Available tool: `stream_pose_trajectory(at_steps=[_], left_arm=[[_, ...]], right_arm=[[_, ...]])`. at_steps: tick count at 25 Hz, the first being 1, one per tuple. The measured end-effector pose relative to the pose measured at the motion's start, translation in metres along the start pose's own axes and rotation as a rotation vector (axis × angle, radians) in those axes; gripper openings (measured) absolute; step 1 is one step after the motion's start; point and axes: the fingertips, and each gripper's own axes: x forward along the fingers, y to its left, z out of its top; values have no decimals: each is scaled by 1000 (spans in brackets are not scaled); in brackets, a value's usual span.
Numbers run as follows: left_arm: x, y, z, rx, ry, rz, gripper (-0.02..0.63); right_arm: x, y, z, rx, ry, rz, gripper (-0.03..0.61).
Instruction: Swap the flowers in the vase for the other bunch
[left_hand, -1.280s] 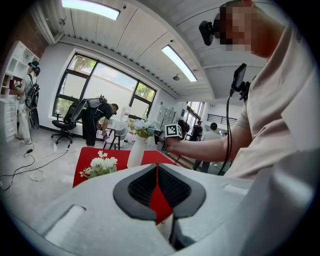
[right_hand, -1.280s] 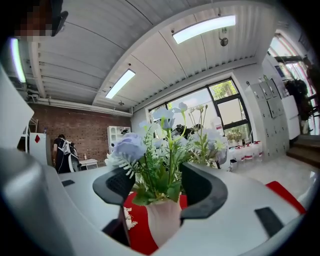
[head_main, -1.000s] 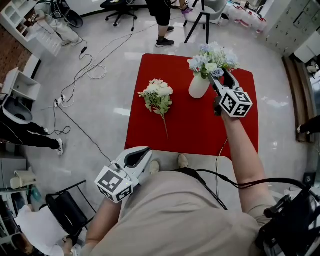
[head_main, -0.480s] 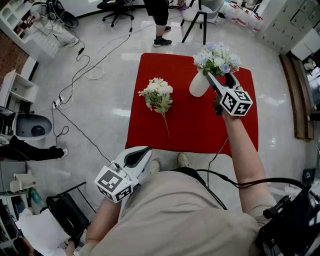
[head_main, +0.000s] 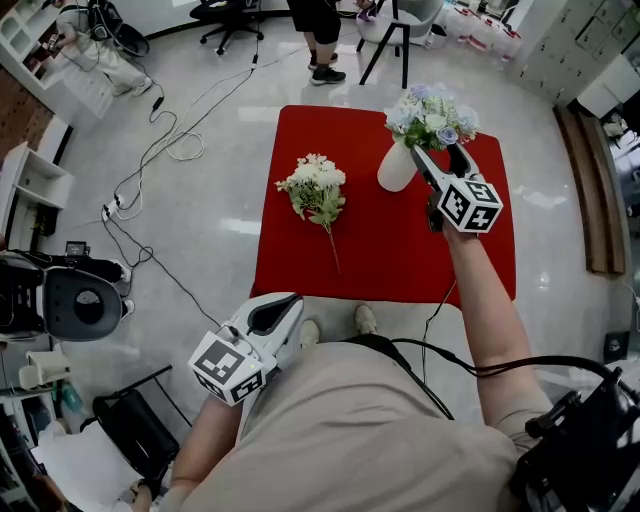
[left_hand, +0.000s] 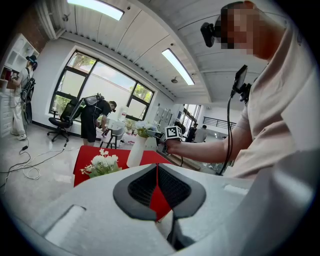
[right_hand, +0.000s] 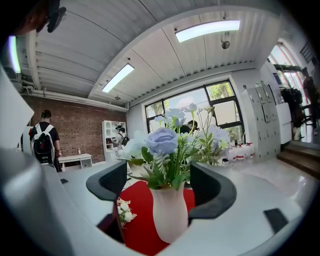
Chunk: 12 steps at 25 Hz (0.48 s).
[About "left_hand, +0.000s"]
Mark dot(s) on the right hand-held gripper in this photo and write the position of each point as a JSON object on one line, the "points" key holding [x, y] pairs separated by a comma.
{"points": [[173, 133]]}

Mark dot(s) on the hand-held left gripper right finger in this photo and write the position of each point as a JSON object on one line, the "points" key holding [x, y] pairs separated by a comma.
{"points": [[220, 197]]}

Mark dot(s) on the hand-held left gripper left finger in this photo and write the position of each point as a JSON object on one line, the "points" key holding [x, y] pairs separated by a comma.
{"points": [[100, 200]]}

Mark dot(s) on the white ceramic vase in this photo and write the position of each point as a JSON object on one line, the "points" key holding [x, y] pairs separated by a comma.
{"points": [[136, 152]]}

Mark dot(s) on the white flower bouquet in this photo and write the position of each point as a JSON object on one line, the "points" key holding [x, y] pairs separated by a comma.
{"points": [[102, 162]]}

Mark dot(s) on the person's right forearm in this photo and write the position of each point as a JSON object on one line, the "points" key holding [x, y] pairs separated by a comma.
{"points": [[212, 151]]}

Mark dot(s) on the person's right hand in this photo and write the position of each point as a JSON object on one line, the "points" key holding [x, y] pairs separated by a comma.
{"points": [[176, 147]]}

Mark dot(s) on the grey locker cabinet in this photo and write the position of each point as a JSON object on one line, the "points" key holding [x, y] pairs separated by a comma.
{"points": [[162, 116]]}

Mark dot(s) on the white box appliance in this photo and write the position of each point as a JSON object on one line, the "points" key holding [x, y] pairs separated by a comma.
{"points": [[123, 113]]}

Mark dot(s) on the grey chair with black legs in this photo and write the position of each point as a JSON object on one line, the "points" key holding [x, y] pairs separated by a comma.
{"points": [[117, 132]]}

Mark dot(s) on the red tablecloth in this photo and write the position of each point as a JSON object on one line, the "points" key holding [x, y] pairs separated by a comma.
{"points": [[85, 160]]}

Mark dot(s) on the round ceiling fixture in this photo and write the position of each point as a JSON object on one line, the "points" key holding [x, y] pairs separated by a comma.
{"points": [[174, 80]]}

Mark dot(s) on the black railing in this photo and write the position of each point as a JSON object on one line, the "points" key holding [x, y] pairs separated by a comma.
{"points": [[220, 122]]}

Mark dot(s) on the large black-framed window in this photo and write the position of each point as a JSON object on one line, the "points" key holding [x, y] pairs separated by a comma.
{"points": [[107, 82]]}

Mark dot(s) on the long ceiling light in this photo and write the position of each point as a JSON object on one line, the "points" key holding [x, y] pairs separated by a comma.
{"points": [[177, 66], [97, 7]]}

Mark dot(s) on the black mesh office chair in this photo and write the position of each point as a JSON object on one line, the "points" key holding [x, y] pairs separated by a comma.
{"points": [[66, 112]]}

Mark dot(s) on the person's torso in beige shirt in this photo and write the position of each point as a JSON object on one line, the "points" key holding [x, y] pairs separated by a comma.
{"points": [[275, 112]]}

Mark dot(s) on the black chest-mounted device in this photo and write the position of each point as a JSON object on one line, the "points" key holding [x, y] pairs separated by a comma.
{"points": [[241, 77]]}

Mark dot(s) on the person's head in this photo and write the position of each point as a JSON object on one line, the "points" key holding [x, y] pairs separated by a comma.
{"points": [[245, 32]]}

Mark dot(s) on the white shelf unit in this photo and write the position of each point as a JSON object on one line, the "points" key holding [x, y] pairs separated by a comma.
{"points": [[17, 50]]}

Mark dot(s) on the black head-mounted camera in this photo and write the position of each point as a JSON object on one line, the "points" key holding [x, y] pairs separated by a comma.
{"points": [[208, 35]]}

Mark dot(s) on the ceiling security camera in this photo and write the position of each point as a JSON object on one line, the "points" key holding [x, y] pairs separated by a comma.
{"points": [[66, 17]]}

